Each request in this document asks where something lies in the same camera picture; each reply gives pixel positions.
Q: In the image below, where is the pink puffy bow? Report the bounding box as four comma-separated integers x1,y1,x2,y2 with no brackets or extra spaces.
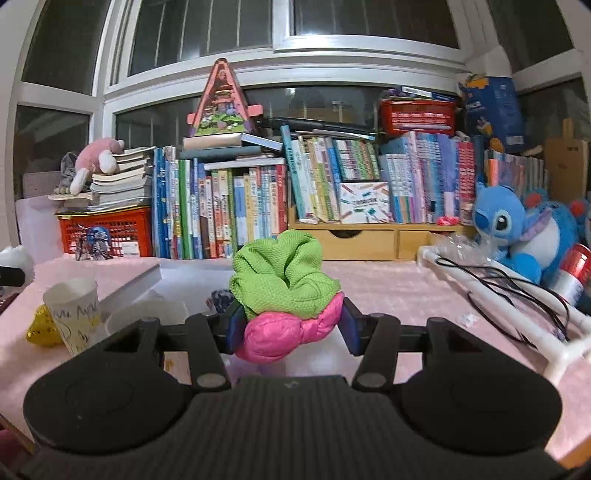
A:
235,292,345,364

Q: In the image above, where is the row of left books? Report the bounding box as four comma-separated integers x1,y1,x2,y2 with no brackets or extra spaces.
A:
151,133,288,260

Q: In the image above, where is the red plastic crate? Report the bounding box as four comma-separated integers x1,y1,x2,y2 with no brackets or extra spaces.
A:
56,207,153,257

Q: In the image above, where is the black cable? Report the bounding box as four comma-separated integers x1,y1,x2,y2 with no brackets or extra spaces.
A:
434,256,571,349

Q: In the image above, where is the red white can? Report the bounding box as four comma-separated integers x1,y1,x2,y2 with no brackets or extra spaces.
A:
550,243,590,306

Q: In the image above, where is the blue Stitch plush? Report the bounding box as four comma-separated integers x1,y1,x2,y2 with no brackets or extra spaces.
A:
472,185,580,286

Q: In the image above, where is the row of books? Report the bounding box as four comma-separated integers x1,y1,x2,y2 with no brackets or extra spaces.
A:
151,133,288,260
280,123,549,225

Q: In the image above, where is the blue cardboard box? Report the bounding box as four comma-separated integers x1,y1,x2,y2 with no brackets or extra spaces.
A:
459,75,525,153

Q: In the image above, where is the white patterned box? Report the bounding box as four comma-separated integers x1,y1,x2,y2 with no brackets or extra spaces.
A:
339,181,392,224

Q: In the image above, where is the pink plush toy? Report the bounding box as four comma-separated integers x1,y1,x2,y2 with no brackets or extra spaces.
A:
69,138,125,195

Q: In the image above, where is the red plastic basket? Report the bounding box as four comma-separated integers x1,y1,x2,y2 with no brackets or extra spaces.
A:
379,99,456,137

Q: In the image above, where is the yellow sequin bow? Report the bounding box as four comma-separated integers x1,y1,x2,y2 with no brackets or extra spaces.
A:
26,304,63,348

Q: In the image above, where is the white paper cup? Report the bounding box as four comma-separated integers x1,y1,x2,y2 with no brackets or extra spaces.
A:
105,299,189,335

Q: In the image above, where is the pink tablecloth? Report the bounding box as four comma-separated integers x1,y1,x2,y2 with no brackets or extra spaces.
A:
0,255,591,462

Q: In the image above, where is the blue white floral pouch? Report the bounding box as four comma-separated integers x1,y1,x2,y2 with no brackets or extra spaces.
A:
206,289,235,314

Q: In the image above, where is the white plush toy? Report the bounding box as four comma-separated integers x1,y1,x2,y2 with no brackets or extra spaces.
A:
0,245,34,288

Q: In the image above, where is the stack of books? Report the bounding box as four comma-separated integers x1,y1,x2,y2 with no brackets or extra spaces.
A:
48,146,155,213

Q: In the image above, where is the wooden drawer organizer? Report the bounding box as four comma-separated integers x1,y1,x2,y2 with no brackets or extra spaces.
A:
287,206,476,261

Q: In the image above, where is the row of right books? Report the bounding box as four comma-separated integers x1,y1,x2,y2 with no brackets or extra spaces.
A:
280,123,549,225

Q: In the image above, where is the miniature bicycle model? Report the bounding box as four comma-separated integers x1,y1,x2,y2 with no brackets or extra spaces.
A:
75,226,112,261

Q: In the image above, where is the white pipe rack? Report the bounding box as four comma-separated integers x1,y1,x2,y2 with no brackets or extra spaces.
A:
417,246,590,385

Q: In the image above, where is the grey plush toy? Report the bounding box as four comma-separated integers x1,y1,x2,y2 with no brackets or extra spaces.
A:
53,152,77,194

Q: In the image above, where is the doodled paper cup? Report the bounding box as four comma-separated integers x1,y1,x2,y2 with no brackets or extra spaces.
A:
43,277,101,356

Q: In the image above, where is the triangular pink toy house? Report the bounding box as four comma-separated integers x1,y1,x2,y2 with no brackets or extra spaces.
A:
187,58,263,136

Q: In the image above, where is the grey shallow tray box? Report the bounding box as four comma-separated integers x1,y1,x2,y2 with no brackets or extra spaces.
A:
100,260,233,321

